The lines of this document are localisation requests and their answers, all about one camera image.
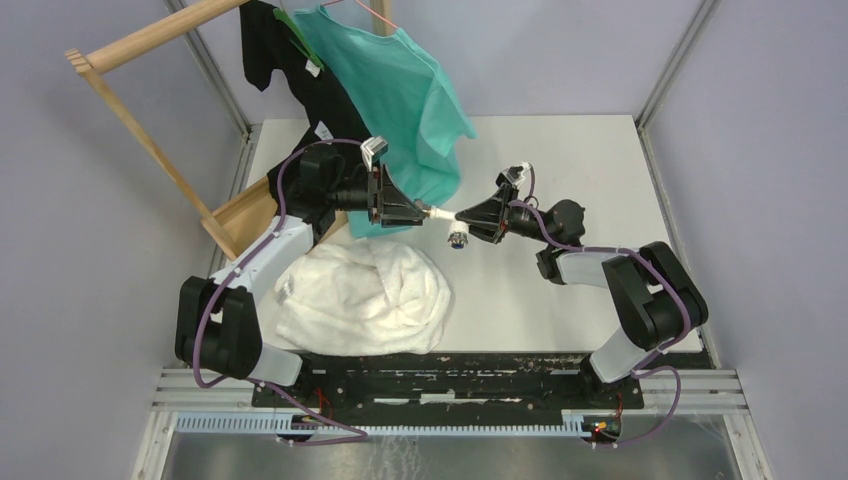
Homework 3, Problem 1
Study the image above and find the wooden clothes rack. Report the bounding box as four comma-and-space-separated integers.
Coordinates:
64, 0, 396, 263

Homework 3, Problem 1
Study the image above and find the teal t-shirt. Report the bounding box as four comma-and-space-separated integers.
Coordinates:
292, 6, 477, 206

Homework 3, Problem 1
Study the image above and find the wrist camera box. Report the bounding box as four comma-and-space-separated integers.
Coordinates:
360, 136, 389, 173
495, 162, 535, 189

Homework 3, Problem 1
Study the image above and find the white slotted cable duct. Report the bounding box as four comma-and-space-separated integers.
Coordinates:
174, 411, 590, 439

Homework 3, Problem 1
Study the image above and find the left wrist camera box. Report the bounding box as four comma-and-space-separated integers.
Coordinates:
360, 136, 389, 173

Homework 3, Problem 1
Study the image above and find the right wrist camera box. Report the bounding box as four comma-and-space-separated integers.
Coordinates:
495, 162, 535, 189

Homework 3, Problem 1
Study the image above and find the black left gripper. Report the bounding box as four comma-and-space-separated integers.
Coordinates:
327, 164, 425, 229

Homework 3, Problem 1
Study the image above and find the black t-shirt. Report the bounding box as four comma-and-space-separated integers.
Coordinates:
238, 1, 371, 223

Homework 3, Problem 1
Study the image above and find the white terry towel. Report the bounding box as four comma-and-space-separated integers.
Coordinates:
271, 239, 452, 357

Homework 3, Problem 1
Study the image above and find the green clothes hanger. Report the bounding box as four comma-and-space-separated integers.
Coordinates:
273, 7, 325, 77

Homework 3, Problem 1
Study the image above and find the pink clothes hanger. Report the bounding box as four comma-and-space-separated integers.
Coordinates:
354, 0, 398, 36

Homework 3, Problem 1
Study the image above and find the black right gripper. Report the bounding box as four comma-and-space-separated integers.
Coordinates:
453, 183, 555, 245

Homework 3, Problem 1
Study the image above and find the white plastic water faucet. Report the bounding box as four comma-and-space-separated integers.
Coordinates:
437, 208, 469, 250

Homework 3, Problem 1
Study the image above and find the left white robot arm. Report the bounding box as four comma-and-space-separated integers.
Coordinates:
174, 136, 427, 407

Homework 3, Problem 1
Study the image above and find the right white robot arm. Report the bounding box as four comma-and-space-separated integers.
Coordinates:
455, 182, 709, 408

